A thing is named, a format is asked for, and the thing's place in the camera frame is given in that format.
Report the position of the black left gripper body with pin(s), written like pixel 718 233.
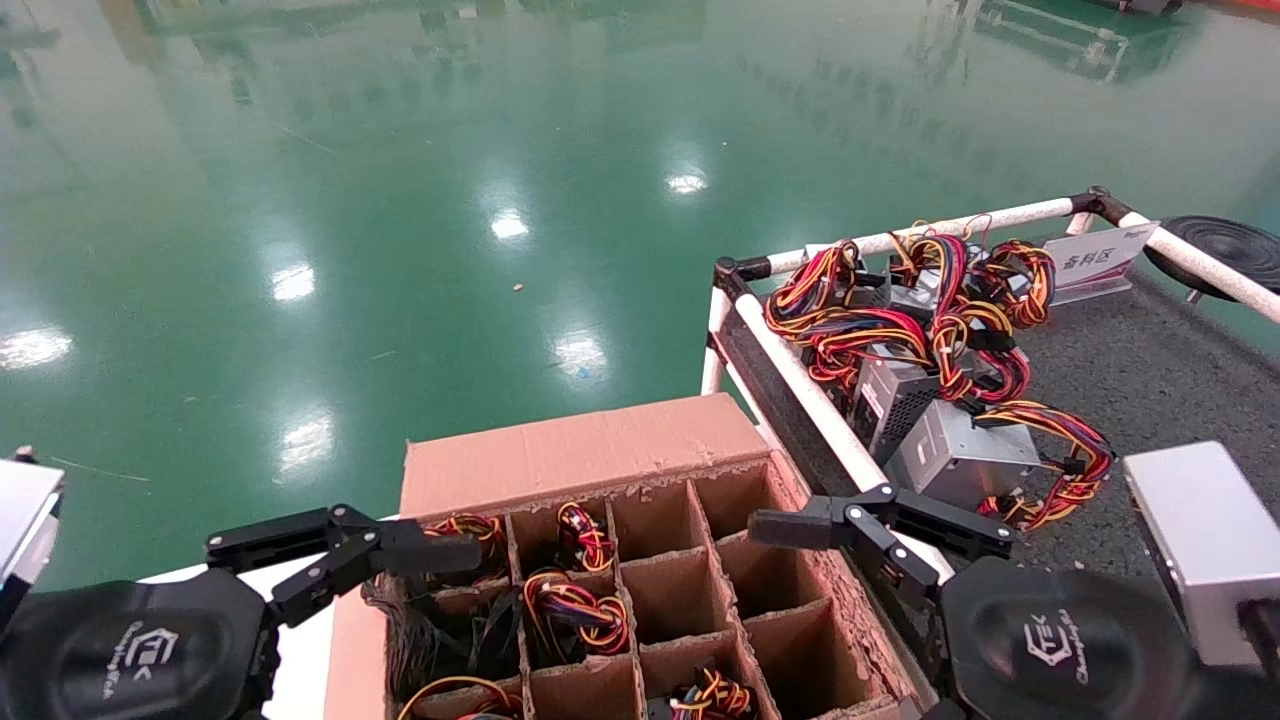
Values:
pixel 130 650

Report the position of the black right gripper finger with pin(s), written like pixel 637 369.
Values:
pixel 790 528
pixel 950 522

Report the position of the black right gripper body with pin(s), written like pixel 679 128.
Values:
pixel 1050 650

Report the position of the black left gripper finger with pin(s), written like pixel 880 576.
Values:
pixel 430 555
pixel 280 535

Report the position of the brown cardboard box with dividers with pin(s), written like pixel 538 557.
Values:
pixel 580 450

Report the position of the silver power supply unit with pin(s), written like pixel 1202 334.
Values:
pixel 960 455

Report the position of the power supply with mesh vent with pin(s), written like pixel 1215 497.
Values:
pixel 890 400

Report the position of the grey power supply unit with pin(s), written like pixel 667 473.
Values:
pixel 915 295

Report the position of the white label sign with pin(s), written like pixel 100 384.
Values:
pixel 1095 258

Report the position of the black round disc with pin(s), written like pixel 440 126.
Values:
pixel 1230 250

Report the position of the white pipe table frame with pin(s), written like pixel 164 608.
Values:
pixel 790 371

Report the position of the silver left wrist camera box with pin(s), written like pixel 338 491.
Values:
pixel 25 520

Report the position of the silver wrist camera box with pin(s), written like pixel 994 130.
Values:
pixel 25 520
pixel 1195 540

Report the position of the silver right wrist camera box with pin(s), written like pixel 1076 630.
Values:
pixel 1195 540

